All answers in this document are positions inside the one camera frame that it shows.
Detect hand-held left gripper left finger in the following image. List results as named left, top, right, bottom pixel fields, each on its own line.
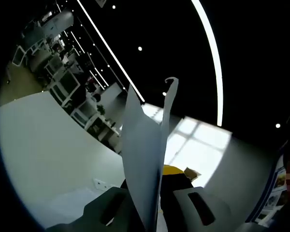
left=46, top=179, right=145, bottom=232

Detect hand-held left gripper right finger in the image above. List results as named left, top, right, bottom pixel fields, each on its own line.
left=159, top=165, right=265, bottom=232

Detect white table socket panel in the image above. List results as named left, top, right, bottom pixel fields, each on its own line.
left=92, top=178, right=110, bottom=191

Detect thin curved ceiling light strip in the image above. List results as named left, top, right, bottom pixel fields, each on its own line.
left=76, top=0, right=145, bottom=102

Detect wide curved ceiling light strip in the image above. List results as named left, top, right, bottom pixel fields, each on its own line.
left=190, top=0, right=223, bottom=127

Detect group of white office chairs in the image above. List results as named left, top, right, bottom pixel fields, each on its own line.
left=11, top=36, right=82, bottom=103

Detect white office column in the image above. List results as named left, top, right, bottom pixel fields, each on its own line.
left=41, top=9, right=75, bottom=37

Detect blue white wall display board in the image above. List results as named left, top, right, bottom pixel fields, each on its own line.
left=246, top=154, right=290, bottom=227

